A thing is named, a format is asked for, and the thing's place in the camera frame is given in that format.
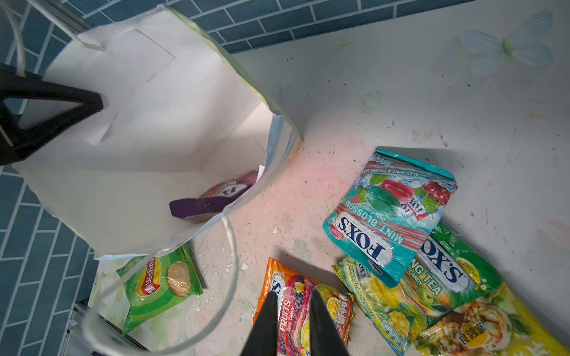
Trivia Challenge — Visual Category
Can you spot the floral table mat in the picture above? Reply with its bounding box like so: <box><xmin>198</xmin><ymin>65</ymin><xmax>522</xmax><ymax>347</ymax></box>
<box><xmin>86</xmin><ymin>0</ymin><xmax>570</xmax><ymax>356</ymax></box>

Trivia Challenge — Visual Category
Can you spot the floral paper gift bag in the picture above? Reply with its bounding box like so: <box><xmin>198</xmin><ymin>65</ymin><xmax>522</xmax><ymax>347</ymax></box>
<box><xmin>15</xmin><ymin>5</ymin><xmax>301</xmax><ymax>260</ymax></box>

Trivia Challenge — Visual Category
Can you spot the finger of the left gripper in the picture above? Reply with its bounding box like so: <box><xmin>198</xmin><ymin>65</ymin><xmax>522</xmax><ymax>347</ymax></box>
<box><xmin>1</xmin><ymin>64</ymin><xmax>104</xmax><ymax>166</ymax></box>

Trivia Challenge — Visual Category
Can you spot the green Fox's Spring Tea candy bag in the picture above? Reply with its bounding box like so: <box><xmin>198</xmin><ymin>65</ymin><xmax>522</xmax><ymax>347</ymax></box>
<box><xmin>333</xmin><ymin>222</ymin><xmax>502</xmax><ymax>355</ymax></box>

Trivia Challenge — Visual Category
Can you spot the orange Fox's fruit candy bag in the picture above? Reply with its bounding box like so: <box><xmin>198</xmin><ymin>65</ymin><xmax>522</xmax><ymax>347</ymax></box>
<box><xmin>253</xmin><ymin>258</ymin><xmax>356</xmax><ymax>355</ymax></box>

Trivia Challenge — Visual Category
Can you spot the purple Fox's Berries candy bag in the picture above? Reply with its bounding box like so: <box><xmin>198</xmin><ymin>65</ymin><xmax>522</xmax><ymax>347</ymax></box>
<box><xmin>169</xmin><ymin>170</ymin><xmax>258</xmax><ymax>219</ymax></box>

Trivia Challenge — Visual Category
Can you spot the yellow-green snack packet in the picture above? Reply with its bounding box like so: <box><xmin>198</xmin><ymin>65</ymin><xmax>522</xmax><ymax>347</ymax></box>
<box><xmin>415</xmin><ymin>283</ymin><xmax>569</xmax><ymax>355</ymax></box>

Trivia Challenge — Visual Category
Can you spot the green snack packet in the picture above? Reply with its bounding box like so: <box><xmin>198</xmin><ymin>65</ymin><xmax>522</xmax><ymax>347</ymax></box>
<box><xmin>123</xmin><ymin>244</ymin><xmax>203</xmax><ymax>335</ymax></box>

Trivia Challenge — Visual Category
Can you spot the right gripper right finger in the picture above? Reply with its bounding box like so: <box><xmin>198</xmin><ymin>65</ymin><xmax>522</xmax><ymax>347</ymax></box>
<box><xmin>309</xmin><ymin>289</ymin><xmax>349</xmax><ymax>356</ymax></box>

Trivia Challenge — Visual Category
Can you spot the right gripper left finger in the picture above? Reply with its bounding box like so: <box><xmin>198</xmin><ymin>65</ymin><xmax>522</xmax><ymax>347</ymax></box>
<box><xmin>240</xmin><ymin>292</ymin><xmax>278</xmax><ymax>356</ymax></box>

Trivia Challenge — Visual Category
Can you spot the teal Fox's candy bag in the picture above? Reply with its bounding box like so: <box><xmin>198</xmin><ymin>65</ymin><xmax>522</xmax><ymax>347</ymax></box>
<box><xmin>323</xmin><ymin>148</ymin><xmax>457</xmax><ymax>286</ymax></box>

